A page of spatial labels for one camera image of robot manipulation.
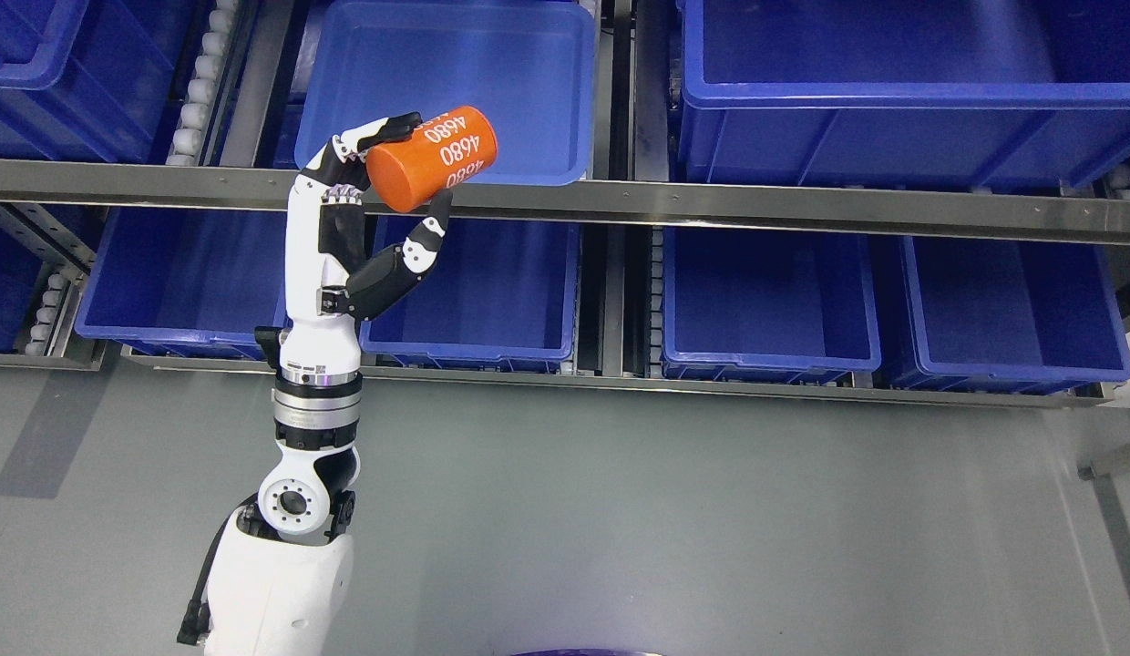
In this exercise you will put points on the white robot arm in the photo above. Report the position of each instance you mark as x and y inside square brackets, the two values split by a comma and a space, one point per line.
[278, 569]

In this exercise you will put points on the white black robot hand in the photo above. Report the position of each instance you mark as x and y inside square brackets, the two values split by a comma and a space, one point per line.
[331, 286]

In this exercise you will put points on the orange cylindrical capacitor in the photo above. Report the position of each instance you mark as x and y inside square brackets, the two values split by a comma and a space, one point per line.
[444, 151]

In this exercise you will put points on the blue bin far left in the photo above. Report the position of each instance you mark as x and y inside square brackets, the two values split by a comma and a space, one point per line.
[24, 249]

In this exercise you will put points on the blue bin lower right middle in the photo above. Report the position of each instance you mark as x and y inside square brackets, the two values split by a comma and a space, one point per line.
[767, 306]

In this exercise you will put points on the shallow blue tray bin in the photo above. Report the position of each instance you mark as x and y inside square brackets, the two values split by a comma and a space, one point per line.
[527, 65]

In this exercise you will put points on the blue bin upper left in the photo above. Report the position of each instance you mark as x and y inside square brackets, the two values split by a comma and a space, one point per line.
[88, 81]

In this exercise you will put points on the blue bin lower left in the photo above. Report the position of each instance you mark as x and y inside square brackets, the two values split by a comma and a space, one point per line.
[186, 283]

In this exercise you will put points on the blue bin lower far right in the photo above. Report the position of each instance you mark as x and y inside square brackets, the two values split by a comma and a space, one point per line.
[1006, 317]

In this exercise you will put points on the large blue bin upper right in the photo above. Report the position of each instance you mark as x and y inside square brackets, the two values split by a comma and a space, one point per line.
[926, 94]

